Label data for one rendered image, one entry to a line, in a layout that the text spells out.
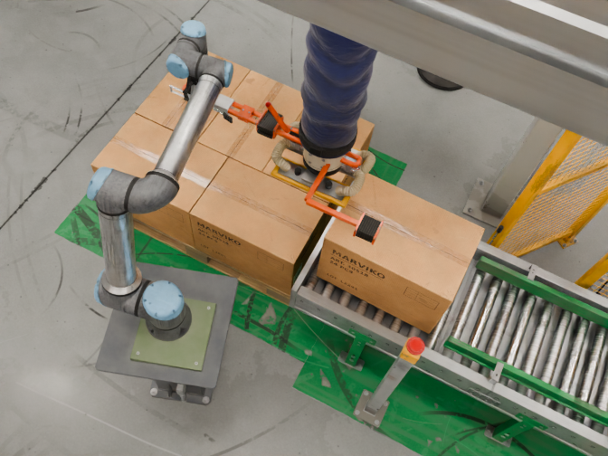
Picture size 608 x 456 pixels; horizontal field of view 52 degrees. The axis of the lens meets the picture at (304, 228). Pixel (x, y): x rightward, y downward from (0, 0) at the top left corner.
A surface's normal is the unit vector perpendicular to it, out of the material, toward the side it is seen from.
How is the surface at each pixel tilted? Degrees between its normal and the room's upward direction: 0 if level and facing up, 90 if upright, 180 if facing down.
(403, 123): 0
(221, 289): 0
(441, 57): 90
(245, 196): 0
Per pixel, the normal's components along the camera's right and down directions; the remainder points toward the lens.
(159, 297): 0.18, -0.40
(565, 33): -0.45, 0.77
